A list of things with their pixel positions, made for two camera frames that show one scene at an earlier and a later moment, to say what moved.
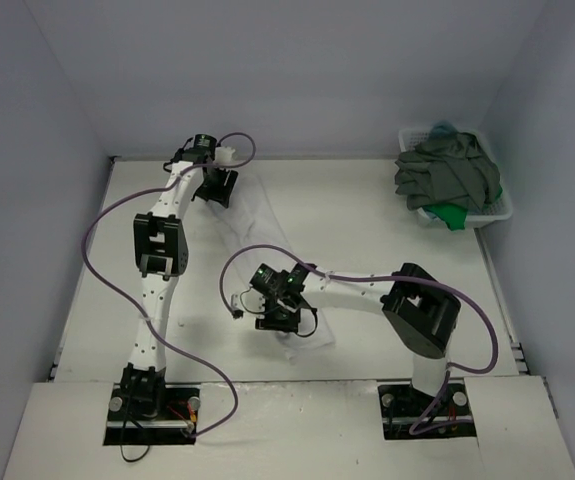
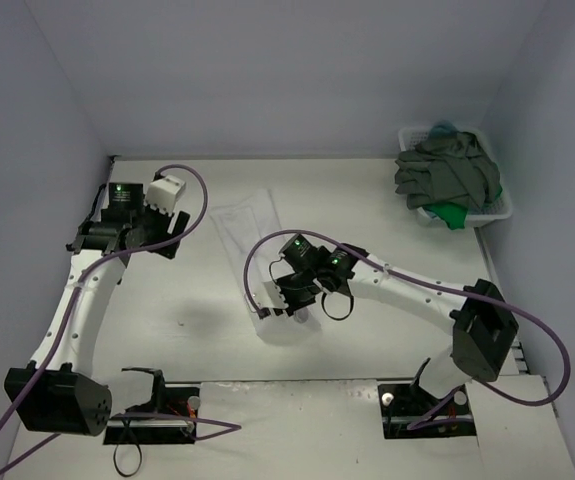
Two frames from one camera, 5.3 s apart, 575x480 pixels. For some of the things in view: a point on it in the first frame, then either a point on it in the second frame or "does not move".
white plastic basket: (499, 210) does not move
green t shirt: (454, 215) does not move
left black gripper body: (219, 189) → (168, 236)
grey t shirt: (450, 171) does not move
